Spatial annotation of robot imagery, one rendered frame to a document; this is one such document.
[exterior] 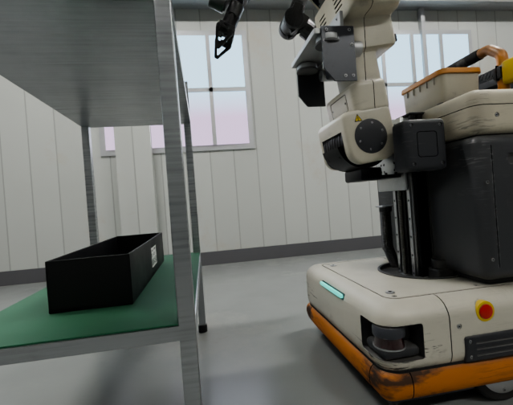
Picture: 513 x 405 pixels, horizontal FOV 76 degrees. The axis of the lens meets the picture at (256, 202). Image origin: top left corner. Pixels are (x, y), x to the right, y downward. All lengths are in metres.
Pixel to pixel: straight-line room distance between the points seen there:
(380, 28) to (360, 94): 0.24
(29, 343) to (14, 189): 2.86
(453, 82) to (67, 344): 1.22
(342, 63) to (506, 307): 0.78
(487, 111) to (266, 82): 2.49
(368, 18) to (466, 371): 1.02
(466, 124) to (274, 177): 2.28
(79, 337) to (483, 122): 1.05
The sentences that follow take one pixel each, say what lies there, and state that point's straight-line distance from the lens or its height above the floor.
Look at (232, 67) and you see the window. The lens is 3.32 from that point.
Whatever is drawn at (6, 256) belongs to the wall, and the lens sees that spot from 3.56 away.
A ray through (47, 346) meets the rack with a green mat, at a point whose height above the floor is 0.34.
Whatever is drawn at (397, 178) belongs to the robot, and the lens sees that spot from 1.17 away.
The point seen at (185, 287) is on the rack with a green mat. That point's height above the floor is 0.41.
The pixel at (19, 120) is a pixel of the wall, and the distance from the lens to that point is 3.55.
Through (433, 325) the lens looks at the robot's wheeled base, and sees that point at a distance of 0.95.
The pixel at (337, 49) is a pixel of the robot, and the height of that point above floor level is 0.98.
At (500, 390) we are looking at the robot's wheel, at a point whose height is 0.03.
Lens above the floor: 0.56
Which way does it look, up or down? level
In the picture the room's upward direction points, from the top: 4 degrees counter-clockwise
